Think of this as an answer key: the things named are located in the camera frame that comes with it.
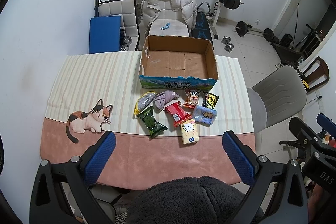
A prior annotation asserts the white squat rack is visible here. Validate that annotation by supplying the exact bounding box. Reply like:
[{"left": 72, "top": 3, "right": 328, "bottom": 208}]
[{"left": 206, "top": 0, "right": 224, "bottom": 40}]

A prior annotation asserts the white puffer jacket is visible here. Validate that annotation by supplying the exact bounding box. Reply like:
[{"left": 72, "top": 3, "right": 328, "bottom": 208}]
[{"left": 140, "top": 0, "right": 198, "bottom": 37}]

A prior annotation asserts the brown wooden chair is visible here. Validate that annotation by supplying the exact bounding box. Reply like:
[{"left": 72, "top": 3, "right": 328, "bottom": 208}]
[{"left": 300, "top": 56, "right": 330, "bottom": 93}]

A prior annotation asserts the grey plastic chair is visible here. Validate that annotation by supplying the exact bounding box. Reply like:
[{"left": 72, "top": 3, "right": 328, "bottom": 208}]
[{"left": 247, "top": 65, "right": 307, "bottom": 132}]

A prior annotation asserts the green wet wipes pack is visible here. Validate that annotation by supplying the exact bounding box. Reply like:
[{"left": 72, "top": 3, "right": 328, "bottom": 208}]
[{"left": 137, "top": 106, "right": 167, "bottom": 139}]

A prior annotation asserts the blue tissue pack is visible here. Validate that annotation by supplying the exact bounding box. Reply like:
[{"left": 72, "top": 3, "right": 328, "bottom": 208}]
[{"left": 192, "top": 105, "right": 217, "bottom": 126}]

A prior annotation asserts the blue packet on chair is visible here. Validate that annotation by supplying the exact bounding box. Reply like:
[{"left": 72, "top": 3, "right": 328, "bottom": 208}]
[{"left": 161, "top": 22, "right": 170, "bottom": 31}]

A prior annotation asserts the red snack packet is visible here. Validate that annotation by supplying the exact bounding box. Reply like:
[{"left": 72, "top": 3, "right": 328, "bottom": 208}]
[{"left": 164, "top": 101, "right": 192, "bottom": 127}]

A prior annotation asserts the grey quilted chair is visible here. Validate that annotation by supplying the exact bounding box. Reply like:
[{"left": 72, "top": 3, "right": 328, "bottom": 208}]
[{"left": 94, "top": 0, "right": 140, "bottom": 51}]

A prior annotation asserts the blue foam mat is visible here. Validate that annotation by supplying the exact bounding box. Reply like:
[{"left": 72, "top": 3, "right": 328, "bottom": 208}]
[{"left": 89, "top": 15, "right": 121, "bottom": 54}]

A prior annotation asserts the open cardboard box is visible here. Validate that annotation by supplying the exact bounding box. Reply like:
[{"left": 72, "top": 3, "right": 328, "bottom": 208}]
[{"left": 138, "top": 36, "right": 219, "bottom": 91}]

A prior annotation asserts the striped cat tablecloth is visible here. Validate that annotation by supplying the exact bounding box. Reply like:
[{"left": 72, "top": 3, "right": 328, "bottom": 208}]
[{"left": 40, "top": 51, "right": 255, "bottom": 190}]

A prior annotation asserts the orange cartoon snack bag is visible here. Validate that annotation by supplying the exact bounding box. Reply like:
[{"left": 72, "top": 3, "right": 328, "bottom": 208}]
[{"left": 182, "top": 90, "right": 199, "bottom": 109}]

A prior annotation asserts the black yellow snack bag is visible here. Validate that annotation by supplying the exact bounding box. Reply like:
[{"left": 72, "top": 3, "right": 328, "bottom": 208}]
[{"left": 202, "top": 92, "right": 219, "bottom": 110}]

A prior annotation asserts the yellow tissue pack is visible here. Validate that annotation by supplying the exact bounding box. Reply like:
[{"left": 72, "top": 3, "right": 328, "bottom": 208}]
[{"left": 181, "top": 119, "right": 199, "bottom": 145}]

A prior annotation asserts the yellow grey scouring pad pack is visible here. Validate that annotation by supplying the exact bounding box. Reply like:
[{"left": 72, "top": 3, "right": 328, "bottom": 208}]
[{"left": 134, "top": 91, "right": 157, "bottom": 116}]

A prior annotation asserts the white padded chair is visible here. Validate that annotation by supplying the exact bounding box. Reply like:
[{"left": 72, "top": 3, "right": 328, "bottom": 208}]
[{"left": 140, "top": 0, "right": 198, "bottom": 38}]

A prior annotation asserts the black blue weight bench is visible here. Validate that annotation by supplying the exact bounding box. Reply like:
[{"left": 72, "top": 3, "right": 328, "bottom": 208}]
[{"left": 191, "top": 2, "right": 213, "bottom": 42}]

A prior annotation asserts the floor barbell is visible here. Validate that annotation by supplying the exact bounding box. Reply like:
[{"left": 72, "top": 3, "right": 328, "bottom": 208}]
[{"left": 235, "top": 21, "right": 280, "bottom": 44}]

